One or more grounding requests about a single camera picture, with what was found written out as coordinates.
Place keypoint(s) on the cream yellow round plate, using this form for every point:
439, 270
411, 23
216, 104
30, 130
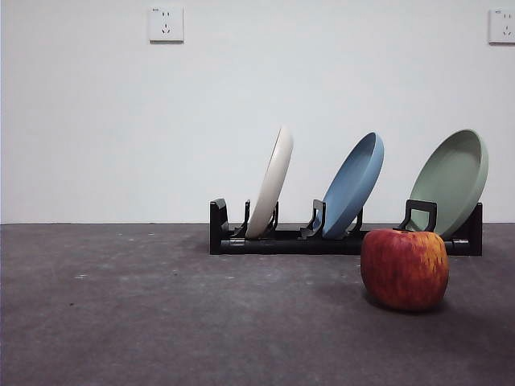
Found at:
271, 185

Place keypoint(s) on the red yellow apple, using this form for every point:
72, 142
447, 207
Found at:
404, 269

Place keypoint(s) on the black plate rack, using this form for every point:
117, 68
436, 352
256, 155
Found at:
281, 246

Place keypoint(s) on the blue round plate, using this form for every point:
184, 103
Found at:
354, 189

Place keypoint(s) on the green round plate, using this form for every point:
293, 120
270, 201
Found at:
446, 181

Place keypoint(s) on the white wall socket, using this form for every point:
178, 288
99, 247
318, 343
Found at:
503, 26
166, 24

